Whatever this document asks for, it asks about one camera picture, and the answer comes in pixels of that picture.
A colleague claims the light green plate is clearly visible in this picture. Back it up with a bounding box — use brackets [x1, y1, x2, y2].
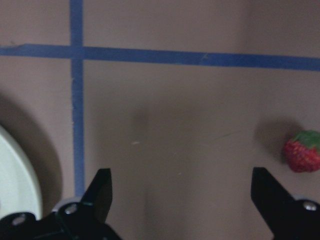
[0, 127, 43, 220]

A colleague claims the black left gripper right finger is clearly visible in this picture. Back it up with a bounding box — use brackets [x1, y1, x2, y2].
[250, 167, 295, 234]

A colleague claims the red strawberry green top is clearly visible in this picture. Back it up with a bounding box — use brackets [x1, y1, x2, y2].
[282, 130, 320, 173]

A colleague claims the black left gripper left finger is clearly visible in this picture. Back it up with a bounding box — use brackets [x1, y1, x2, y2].
[80, 168, 113, 223]

